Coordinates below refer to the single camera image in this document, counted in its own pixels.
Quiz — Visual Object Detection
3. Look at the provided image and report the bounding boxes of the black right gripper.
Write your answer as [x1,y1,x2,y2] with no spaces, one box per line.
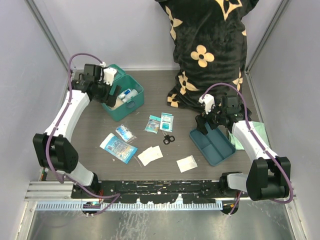
[195,100,227,135]

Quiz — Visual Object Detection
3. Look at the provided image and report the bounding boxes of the white blue bandage roll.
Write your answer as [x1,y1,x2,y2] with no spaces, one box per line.
[117,88,132,100]

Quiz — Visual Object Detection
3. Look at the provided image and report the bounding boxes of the clear bag beige pad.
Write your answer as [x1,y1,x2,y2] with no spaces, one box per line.
[110,98,124,111]

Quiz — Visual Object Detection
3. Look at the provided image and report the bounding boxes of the dark teal divided tray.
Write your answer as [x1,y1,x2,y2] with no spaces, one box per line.
[189,123,236,167]

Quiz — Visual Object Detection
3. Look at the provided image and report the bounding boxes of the clear bag blue bandages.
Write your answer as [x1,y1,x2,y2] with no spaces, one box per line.
[144,115,161,134]

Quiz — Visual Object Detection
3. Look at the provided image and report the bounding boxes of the large blue cotton pack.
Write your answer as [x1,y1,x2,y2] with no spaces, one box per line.
[100,133,138,164]

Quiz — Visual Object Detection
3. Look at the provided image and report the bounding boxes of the white gauze pad stack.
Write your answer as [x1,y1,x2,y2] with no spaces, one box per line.
[138,145,163,167]

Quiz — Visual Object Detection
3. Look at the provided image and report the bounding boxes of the white plastic bottle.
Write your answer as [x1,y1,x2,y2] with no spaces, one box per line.
[123,89,138,103]

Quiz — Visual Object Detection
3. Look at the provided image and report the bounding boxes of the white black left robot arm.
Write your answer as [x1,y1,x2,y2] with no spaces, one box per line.
[32,64,121,198]

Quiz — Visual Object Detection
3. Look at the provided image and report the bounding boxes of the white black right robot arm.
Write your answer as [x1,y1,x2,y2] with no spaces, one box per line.
[195,94,294,204]

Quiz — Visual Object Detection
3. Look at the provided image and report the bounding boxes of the teal medicine kit box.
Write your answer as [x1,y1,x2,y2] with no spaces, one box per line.
[102,64,145,122]

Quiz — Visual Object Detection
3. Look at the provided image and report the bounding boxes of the teal white sachet packet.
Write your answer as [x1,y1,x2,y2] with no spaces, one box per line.
[160,112,174,132]

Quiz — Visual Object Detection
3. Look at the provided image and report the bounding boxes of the small clear blue packet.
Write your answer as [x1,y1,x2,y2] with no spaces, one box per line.
[115,124,137,143]

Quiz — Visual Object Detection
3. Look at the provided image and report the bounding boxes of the small white gauze packet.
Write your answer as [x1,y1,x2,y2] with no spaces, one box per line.
[176,155,198,173]

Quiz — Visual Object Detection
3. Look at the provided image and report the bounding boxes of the light green cloth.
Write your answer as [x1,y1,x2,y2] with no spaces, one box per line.
[227,121,270,151]

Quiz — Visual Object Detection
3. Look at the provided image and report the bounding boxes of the black floral plush blanket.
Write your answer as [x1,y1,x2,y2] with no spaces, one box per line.
[158,0,258,112]

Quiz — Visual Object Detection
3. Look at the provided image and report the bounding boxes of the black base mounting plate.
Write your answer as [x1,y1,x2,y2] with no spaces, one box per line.
[71,178,241,205]

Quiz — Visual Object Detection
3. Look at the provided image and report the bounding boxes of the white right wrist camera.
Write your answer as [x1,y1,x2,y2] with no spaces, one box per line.
[198,94,216,115]

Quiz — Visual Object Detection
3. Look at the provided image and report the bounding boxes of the black handled scissors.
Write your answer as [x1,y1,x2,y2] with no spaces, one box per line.
[162,131,176,145]

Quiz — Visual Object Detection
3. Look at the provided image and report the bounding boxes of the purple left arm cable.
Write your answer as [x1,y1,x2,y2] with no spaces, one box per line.
[46,52,121,216]

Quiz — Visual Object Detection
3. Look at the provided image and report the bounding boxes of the aluminium slotted rail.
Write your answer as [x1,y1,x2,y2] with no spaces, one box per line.
[24,181,223,213]

